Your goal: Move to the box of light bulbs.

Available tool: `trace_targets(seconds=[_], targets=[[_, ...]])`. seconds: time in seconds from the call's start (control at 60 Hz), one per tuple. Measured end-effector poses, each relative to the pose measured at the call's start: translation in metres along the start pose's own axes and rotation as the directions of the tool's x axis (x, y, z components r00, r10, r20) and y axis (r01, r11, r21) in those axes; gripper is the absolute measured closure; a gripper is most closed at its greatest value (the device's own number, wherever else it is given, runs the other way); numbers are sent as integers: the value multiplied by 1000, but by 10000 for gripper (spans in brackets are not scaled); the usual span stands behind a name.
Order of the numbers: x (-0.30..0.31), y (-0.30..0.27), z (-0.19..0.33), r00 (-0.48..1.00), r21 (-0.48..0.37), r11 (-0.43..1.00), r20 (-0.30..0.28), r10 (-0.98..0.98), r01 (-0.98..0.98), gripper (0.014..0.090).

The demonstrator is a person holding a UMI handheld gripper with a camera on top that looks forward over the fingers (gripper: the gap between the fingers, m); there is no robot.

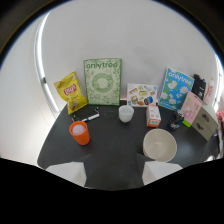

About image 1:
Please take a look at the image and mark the beige bowl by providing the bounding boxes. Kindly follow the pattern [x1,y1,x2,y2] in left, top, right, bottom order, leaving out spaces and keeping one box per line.
[142,128,178,163]

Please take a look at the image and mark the blue onlytree box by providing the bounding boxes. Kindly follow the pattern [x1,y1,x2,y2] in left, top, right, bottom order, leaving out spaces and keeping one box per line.
[158,67,195,112]

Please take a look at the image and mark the orange cup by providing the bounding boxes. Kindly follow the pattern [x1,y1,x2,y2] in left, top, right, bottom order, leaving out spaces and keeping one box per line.
[68,120,91,146]

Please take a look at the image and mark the white sticker sheet card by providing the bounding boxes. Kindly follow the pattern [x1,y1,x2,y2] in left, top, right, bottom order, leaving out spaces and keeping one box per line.
[126,82,159,108]

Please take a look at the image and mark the black bag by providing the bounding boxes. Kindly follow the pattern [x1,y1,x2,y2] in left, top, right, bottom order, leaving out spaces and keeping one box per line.
[190,73,208,101]

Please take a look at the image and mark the pink floral box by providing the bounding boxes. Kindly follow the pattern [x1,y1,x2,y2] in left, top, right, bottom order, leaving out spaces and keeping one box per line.
[180,91,204,128]

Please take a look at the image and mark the green onlytree box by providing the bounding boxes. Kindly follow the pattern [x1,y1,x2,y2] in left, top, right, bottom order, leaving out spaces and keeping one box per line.
[83,58,123,107]

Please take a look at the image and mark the light bulb box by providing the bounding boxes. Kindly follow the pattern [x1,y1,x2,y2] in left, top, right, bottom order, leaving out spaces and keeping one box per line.
[145,104,162,129]

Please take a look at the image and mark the white cup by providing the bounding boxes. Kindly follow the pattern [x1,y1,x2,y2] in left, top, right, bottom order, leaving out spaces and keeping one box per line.
[118,105,135,124]

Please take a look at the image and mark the beige drawer box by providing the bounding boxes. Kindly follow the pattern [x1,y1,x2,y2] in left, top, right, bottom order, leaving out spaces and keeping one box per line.
[191,103,220,142]

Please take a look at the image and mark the dark small can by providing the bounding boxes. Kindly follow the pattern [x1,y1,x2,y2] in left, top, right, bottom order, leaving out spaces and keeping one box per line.
[168,109,186,132]

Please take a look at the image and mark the yellow chips bag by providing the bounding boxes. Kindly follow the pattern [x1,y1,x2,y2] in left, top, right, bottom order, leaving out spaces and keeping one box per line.
[53,71,89,115]

